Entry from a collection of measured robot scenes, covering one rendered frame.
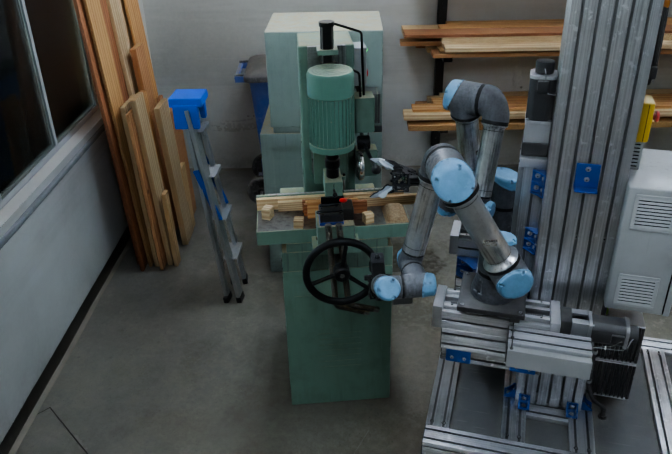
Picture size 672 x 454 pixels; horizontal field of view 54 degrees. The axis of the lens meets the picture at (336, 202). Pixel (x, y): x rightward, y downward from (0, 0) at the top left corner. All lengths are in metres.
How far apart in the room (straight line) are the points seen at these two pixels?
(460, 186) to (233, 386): 1.72
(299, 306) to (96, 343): 1.29
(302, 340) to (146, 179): 1.49
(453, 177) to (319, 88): 0.74
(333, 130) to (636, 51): 1.04
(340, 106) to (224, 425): 1.47
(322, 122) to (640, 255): 1.18
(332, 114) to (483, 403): 1.30
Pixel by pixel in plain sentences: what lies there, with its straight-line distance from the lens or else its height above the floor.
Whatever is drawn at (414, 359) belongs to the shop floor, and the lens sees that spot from 3.31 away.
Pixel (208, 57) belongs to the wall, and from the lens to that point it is 4.97.
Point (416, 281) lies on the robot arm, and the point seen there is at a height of 0.99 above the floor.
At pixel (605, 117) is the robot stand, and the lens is 2.22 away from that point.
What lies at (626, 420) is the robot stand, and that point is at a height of 0.21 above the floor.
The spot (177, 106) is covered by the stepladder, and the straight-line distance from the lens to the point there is 3.26.
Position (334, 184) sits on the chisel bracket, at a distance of 2.59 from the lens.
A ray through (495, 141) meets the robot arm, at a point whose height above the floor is 1.26.
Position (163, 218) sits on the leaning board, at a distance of 3.99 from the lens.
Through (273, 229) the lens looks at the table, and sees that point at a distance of 2.55.
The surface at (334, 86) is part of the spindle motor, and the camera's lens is 2.40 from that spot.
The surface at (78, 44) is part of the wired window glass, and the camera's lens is 4.03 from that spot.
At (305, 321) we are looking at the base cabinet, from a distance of 2.78.
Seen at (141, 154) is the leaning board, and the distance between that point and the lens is 3.81.
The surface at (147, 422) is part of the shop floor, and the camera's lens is 3.14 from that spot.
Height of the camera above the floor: 2.17
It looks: 28 degrees down
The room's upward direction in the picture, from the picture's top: 1 degrees counter-clockwise
